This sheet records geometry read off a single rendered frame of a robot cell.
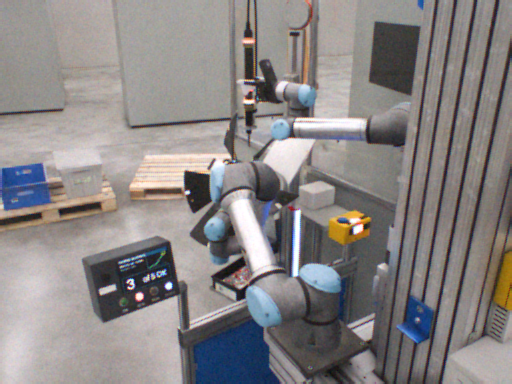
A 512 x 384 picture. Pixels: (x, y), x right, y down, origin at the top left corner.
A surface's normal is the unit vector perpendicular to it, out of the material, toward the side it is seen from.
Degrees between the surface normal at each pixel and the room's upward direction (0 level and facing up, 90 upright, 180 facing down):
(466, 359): 0
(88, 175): 95
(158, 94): 90
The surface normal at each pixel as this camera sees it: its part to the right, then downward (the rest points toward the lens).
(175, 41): 0.32, 0.38
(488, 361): 0.00, -0.91
